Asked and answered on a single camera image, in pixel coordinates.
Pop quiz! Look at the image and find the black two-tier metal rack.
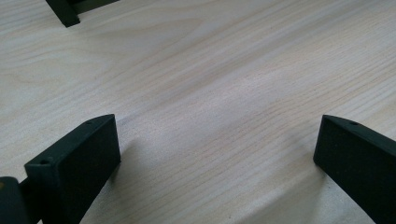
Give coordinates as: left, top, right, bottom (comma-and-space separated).
45, 0, 121, 29

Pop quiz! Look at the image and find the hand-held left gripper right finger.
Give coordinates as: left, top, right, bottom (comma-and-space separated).
312, 114, 396, 224

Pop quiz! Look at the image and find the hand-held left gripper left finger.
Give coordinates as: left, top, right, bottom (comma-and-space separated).
23, 113, 122, 224

